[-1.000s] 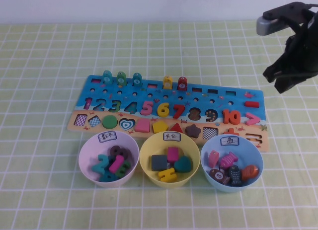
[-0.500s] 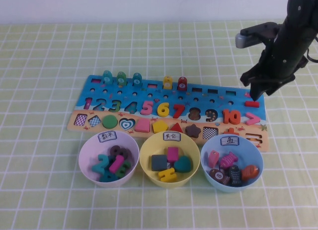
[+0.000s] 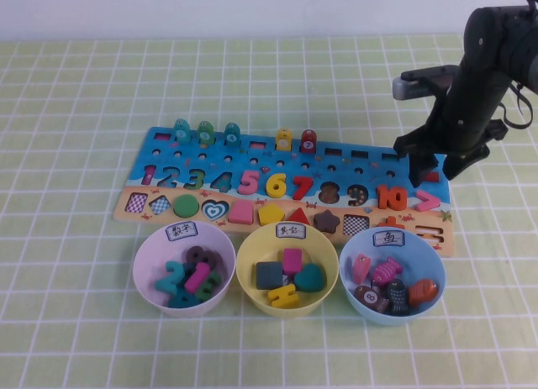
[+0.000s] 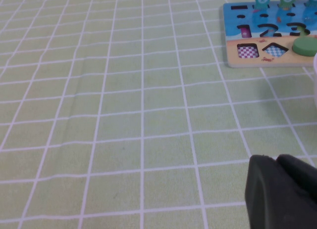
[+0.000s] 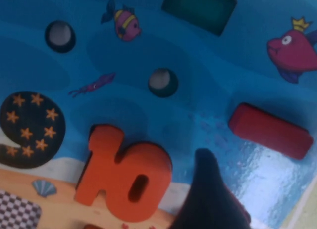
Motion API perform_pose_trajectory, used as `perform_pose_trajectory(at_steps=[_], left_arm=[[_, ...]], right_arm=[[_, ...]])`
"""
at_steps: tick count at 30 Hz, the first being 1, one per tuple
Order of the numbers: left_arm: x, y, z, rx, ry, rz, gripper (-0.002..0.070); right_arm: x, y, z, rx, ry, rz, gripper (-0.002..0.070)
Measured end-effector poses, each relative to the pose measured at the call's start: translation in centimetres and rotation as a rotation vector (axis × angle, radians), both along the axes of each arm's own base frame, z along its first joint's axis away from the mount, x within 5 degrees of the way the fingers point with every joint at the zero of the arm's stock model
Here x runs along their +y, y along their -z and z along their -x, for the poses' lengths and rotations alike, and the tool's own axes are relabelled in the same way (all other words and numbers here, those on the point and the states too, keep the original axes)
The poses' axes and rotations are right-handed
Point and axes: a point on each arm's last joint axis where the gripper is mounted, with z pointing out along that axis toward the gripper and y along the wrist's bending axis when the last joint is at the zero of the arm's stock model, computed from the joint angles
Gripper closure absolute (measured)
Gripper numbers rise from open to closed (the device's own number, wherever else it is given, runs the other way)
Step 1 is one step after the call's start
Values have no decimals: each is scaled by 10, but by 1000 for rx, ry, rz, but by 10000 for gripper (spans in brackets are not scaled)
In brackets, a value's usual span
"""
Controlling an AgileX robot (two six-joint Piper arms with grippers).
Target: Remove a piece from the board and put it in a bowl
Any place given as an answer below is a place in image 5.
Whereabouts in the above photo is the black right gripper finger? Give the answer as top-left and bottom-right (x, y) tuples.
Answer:
(170, 148), (251, 229)

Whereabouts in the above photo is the red minus bar piece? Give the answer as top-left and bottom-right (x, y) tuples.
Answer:
(228, 102), (315, 161)

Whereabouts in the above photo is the orange number ten piece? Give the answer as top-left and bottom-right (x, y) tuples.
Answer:
(75, 124), (173, 219)

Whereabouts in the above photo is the blue wooden number puzzle board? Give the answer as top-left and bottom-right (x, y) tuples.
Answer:
(0, 0), (317, 229)

